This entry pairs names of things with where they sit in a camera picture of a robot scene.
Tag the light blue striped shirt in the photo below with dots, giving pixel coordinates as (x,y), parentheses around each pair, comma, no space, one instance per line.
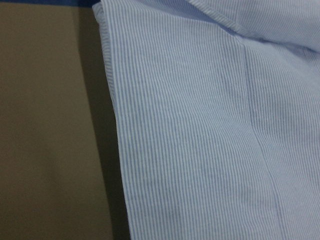
(217,108)

